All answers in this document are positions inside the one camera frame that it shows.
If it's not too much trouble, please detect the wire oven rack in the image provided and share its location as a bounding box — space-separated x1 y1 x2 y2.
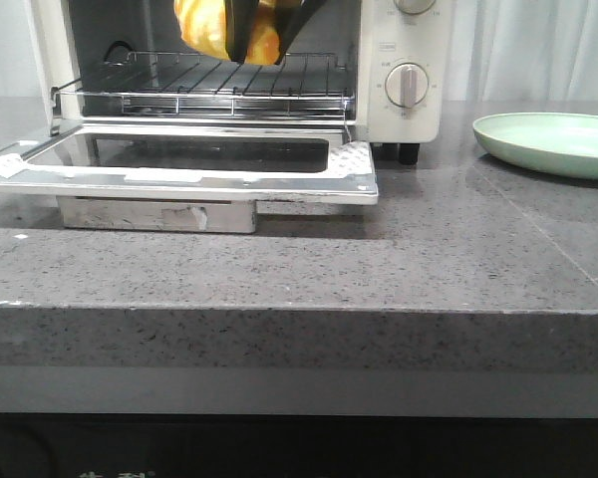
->
51 52 356 123

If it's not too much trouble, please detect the white Toshiba toaster oven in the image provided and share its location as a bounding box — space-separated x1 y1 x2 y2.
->
25 1 453 164

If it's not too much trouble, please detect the lower beige timer knob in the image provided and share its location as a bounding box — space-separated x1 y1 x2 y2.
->
385 63 429 109

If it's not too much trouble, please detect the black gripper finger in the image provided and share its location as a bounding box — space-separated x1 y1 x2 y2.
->
224 0 259 64
274 0 326 65

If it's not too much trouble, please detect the light green plate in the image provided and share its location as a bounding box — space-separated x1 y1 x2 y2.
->
472 112 598 180

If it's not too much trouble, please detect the upper beige temperature knob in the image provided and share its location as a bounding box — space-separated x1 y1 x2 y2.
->
394 0 436 15

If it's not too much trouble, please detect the glass oven door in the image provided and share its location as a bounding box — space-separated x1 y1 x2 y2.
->
0 120 379 233

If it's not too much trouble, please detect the yellow striped croissant bread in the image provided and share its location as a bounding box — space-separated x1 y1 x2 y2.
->
173 1 279 66

